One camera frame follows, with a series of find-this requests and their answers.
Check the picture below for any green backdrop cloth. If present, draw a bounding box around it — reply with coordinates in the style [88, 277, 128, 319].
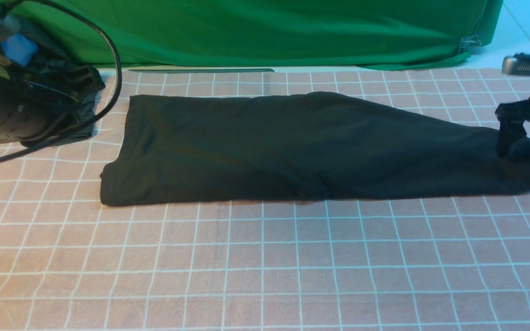
[58, 0, 502, 70]

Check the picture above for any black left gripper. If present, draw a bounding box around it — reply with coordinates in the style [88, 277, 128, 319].
[0, 53, 104, 152]

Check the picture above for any black left camera cable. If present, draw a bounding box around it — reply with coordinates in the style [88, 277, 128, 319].
[0, 0, 123, 171]

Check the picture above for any gray long-sleeved shirt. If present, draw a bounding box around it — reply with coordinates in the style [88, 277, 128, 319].
[100, 92, 530, 206]

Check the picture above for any metal binder clip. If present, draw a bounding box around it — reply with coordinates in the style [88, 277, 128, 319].
[459, 35, 482, 53]

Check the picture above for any dark gray crumpled garment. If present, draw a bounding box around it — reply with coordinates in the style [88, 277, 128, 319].
[19, 23, 105, 147]

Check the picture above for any blue crumpled garment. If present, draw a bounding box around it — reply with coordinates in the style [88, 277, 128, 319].
[0, 33, 38, 67]

